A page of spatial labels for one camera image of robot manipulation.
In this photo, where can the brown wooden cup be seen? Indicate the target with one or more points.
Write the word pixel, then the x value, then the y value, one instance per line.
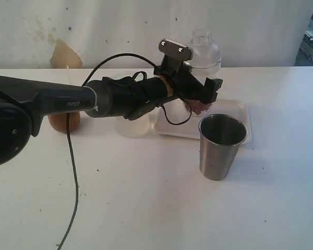
pixel 59 121

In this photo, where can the white rectangular tray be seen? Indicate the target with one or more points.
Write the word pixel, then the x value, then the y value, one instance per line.
pixel 177 121

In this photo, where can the clear plastic shaker lid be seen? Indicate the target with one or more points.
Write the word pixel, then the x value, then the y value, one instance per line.
pixel 205 52

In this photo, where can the gold foil-wrapped chocolate coins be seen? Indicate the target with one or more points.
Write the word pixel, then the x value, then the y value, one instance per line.
pixel 197 108

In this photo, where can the translucent plastic beaker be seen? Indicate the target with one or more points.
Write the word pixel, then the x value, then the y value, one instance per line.
pixel 137 128

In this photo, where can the clear plastic shaker cup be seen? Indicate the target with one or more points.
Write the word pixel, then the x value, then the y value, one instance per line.
pixel 202 73

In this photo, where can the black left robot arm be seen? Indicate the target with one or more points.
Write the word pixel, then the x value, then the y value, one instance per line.
pixel 24 103

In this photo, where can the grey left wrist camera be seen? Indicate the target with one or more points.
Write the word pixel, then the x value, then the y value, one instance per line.
pixel 175 50

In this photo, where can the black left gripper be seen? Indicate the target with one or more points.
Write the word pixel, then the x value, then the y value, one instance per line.
pixel 183 83

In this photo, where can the stainless steel cup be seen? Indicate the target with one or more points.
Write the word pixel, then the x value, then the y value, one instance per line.
pixel 220 138

